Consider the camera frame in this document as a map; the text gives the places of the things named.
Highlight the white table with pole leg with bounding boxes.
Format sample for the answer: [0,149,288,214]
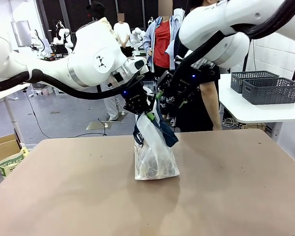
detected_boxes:
[0,83,30,146]

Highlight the person in white shirt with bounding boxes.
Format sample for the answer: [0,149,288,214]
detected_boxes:
[113,13,133,58]

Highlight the black arm hose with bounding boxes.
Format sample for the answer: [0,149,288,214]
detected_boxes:
[0,69,140,100]
[173,0,295,83]

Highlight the person in cream shirt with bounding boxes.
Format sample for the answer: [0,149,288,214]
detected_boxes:
[86,1,120,121]

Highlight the green and white sack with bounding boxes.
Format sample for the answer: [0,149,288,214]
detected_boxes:
[0,147,30,177]

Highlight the long black floor cable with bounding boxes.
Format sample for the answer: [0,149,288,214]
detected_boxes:
[24,89,108,139]

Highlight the black right arm hose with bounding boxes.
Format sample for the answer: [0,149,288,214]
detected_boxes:
[173,0,295,83]

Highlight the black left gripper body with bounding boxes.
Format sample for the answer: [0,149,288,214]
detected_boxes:
[122,82,156,115]

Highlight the grey plastic basket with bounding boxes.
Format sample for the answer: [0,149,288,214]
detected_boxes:
[242,77,295,105]
[230,70,280,94]

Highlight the person in red shirt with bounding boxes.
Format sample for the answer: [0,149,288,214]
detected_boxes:
[142,0,185,74]

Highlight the white side table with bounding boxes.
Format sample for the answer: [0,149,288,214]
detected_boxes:
[218,73,295,142]

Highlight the person in black shirt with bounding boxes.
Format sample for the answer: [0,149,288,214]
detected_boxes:
[159,0,223,133]

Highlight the black left arm hose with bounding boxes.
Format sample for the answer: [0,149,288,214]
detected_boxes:
[0,69,140,100]

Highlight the grey metal floor plate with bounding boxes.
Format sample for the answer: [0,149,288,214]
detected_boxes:
[86,120,113,130]

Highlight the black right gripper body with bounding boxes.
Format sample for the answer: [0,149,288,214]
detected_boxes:
[173,71,203,104]

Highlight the brown cardboard box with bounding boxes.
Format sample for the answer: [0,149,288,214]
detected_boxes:
[0,134,22,166]

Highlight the person's left forearm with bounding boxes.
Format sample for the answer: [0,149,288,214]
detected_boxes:
[200,83,222,126]

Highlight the white cable bundle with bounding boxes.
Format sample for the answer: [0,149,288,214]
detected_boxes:
[222,117,239,129]

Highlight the clear plastic bag blue handles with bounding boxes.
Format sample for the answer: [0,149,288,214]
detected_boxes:
[133,85,180,181]

